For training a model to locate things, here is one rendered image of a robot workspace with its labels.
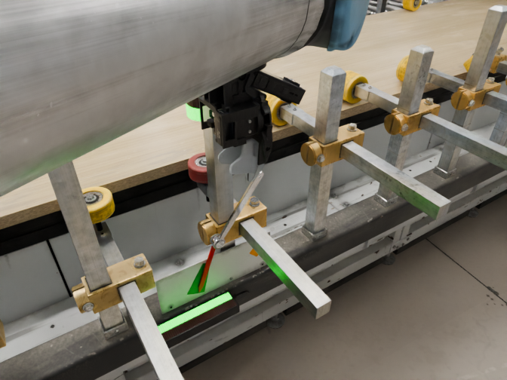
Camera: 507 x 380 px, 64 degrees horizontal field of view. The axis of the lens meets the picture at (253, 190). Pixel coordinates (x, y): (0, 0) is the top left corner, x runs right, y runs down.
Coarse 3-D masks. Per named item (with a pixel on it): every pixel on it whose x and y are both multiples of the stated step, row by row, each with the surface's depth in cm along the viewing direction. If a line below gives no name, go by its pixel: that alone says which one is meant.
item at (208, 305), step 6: (228, 294) 86; (216, 300) 84; (222, 300) 84; (198, 306) 83; (204, 306) 83; (210, 306) 83; (186, 312) 82; (192, 312) 82; (198, 312) 82; (174, 318) 81; (180, 318) 81; (186, 318) 81; (162, 324) 80; (168, 324) 80; (174, 324) 80; (162, 330) 79
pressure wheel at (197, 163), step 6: (192, 156) 91; (198, 156) 91; (204, 156) 91; (192, 162) 89; (198, 162) 90; (204, 162) 89; (192, 168) 87; (198, 168) 87; (204, 168) 87; (192, 174) 88; (198, 174) 87; (204, 174) 87; (198, 180) 88; (204, 180) 88
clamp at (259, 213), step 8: (248, 200) 84; (248, 208) 82; (256, 208) 82; (264, 208) 82; (208, 216) 80; (240, 216) 80; (248, 216) 80; (256, 216) 82; (264, 216) 83; (200, 224) 79; (208, 224) 78; (216, 224) 78; (224, 224) 78; (264, 224) 84; (200, 232) 81; (208, 232) 78; (216, 232) 78; (232, 232) 80; (208, 240) 78; (232, 240) 82
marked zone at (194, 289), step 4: (204, 264) 81; (200, 268) 81; (200, 272) 81; (196, 276) 81; (200, 276) 82; (196, 280) 82; (192, 284) 82; (196, 284) 83; (204, 284) 84; (192, 288) 82; (196, 288) 83; (204, 288) 85; (188, 292) 82; (192, 292) 83; (196, 292) 84; (200, 292) 84
